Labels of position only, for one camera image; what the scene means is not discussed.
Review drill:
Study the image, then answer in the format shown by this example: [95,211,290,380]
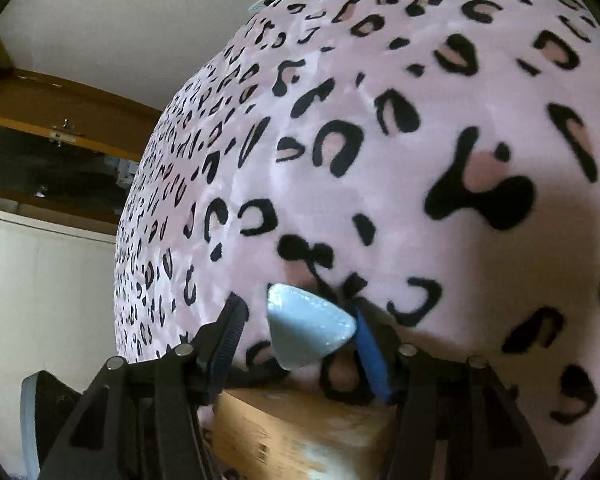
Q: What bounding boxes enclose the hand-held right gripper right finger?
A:
[347,300,556,480]

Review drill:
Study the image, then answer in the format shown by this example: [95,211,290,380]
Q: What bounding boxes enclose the metal door handle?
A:
[49,119,86,147]

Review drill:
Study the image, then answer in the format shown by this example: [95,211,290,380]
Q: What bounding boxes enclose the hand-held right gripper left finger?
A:
[40,292,247,480]

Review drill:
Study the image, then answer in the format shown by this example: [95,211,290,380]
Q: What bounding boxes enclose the light blue triangular pick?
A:
[266,283,357,371]

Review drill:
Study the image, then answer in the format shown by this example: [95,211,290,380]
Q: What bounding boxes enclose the pink leopard print blanket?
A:
[112,0,600,480]

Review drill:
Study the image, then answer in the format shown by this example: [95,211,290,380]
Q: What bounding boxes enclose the tan cardboard box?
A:
[212,387,398,480]

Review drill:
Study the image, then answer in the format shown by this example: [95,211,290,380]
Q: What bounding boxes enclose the wooden door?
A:
[0,35,163,161]

